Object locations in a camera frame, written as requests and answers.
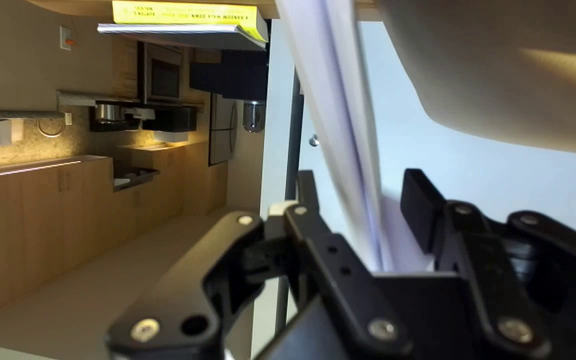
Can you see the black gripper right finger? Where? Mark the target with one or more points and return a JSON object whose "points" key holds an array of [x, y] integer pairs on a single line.
{"points": [[528, 281]]}

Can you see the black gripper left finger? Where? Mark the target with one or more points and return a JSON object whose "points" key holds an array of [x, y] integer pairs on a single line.
{"points": [[181, 312]]}

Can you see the wooden kitchen cabinets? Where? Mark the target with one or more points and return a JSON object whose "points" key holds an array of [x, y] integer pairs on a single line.
{"points": [[49, 221]]}

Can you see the built-in microwave oven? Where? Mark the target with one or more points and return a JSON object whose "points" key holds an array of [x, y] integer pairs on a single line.
{"points": [[164, 72]]}

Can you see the black coffee machine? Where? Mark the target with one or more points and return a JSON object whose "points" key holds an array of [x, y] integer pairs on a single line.
{"points": [[235, 76]]}

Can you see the dark book with yellow edge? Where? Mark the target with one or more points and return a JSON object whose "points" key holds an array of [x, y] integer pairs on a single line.
{"points": [[188, 16]]}

